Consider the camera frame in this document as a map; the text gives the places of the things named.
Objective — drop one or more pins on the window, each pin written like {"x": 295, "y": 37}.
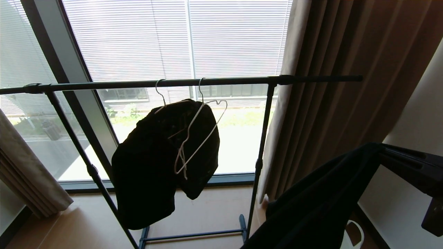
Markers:
{"x": 138, "y": 34}

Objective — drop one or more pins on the white laundry basket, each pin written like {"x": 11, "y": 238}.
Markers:
{"x": 360, "y": 238}

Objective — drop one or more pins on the black clothes rack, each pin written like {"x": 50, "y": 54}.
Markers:
{"x": 225, "y": 82}

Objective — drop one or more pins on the black garment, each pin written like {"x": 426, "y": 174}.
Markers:
{"x": 311, "y": 207}

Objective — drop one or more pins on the black shorts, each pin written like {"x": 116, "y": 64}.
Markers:
{"x": 148, "y": 173}

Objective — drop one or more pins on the beige curtain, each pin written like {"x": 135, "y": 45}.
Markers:
{"x": 346, "y": 86}
{"x": 31, "y": 180}

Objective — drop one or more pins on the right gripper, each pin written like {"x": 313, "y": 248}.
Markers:
{"x": 434, "y": 218}

